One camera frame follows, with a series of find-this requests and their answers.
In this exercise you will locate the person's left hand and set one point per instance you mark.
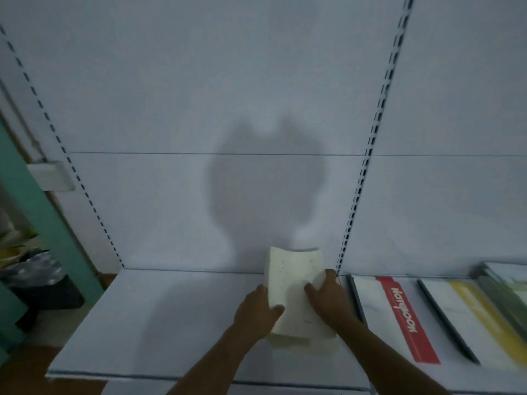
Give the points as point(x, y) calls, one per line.
point(252, 312)

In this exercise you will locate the person's right hand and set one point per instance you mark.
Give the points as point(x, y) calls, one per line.
point(329, 300)

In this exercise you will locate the person's right thumb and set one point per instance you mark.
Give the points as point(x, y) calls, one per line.
point(311, 291)

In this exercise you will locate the person's left thumb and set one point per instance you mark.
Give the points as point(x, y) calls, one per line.
point(275, 311)

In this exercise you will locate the person's right forearm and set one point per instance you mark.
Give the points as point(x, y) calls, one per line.
point(391, 362)

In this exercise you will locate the person's left forearm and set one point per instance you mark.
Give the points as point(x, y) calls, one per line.
point(206, 366)

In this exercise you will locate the white notebook with red stripe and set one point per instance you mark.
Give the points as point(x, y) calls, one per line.
point(395, 318)

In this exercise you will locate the white metal shelf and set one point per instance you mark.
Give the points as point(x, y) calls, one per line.
point(164, 324)

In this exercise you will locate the white notebook with yellow stripe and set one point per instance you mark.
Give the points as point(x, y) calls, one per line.
point(473, 320)

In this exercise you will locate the white slotted shelf upright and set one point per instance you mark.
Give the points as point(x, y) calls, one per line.
point(372, 135)
point(61, 148)

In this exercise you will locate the grey-green notebook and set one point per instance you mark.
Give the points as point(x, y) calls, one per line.
point(504, 281)

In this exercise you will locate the black plastic bag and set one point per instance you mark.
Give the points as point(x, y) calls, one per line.
point(41, 279)

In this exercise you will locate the teal door frame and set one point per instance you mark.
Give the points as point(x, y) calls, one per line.
point(45, 226)

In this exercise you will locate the white wall switch box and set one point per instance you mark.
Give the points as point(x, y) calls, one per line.
point(51, 176)

